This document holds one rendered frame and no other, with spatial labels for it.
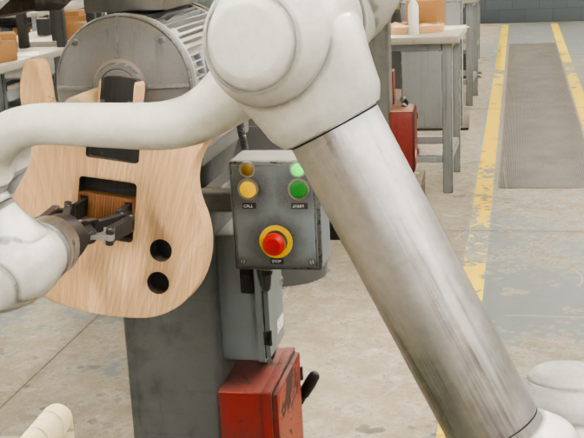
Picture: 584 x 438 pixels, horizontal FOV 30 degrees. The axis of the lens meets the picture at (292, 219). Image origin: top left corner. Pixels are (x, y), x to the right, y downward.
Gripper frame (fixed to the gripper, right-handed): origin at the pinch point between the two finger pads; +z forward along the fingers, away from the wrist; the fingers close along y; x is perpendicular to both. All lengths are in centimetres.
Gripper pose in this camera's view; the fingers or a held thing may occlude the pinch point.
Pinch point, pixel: (104, 210)
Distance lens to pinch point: 182.6
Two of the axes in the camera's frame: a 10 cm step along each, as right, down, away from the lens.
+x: 0.8, -9.6, -2.7
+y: 9.8, 1.3, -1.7
